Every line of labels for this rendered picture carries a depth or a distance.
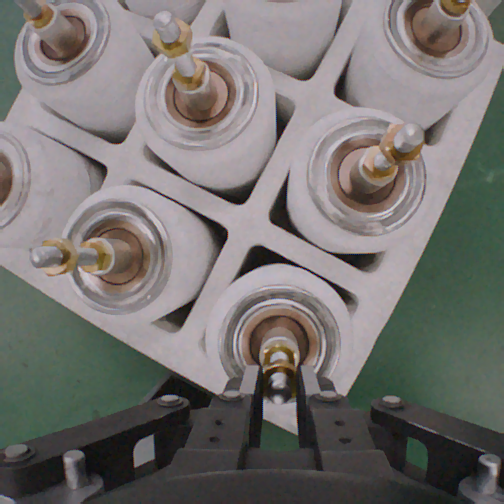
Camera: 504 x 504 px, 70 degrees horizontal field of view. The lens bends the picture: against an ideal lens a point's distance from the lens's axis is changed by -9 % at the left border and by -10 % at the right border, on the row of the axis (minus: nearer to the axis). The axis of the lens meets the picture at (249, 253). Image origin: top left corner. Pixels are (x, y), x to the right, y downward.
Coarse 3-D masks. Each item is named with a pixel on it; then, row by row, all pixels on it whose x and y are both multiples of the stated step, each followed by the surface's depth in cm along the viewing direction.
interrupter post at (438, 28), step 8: (432, 8) 21; (440, 8) 21; (432, 16) 22; (440, 16) 21; (448, 16) 21; (456, 16) 21; (464, 16) 21; (424, 24) 23; (432, 24) 22; (440, 24) 22; (448, 24) 21; (456, 24) 21; (424, 32) 23; (432, 32) 23; (440, 32) 22; (448, 32) 22; (432, 40) 24; (440, 40) 23
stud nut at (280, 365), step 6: (276, 360) 17; (282, 360) 17; (264, 366) 17; (270, 366) 17; (276, 366) 17; (282, 366) 17; (288, 366) 17; (294, 366) 17; (264, 372) 17; (270, 372) 17; (276, 372) 17; (282, 372) 17; (288, 372) 17; (294, 372) 17; (264, 378) 17; (294, 378) 17; (264, 384) 17; (294, 384) 17; (264, 390) 17; (294, 390) 17; (264, 396) 17; (294, 396) 17
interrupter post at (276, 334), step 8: (280, 328) 24; (264, 336) 24; (272, 336) 22; (280, 336) 22; (288, 336) 22; (264, 344) 21; (288, 344) 21; (296, 344) 22; (296, 352) 21; (296, 360) 21
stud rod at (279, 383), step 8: (280, 352) 20; (272, 360) 19; (288, 360) 20; (272, 376) 17; (280, 376) 16; (272, 384) 16; (280, 384) 15; (288, 384) 16; (272, 392) 15; (280, 392) 15; (288, 392) 15; (272, 400) 15; (280, 400) 15; (288, 400) 15
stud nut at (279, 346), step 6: (276, 342) 21; (282, 342) 21; (264, 348) 21; (270, 348) 21; (276, 348) 21; (282, 348) 20; (288, 348) 20; (264, 354) 21; (270, 354) 21; (288, 354) 20; (294, 354) 20; (264, 360) 21; (294, 360) 20
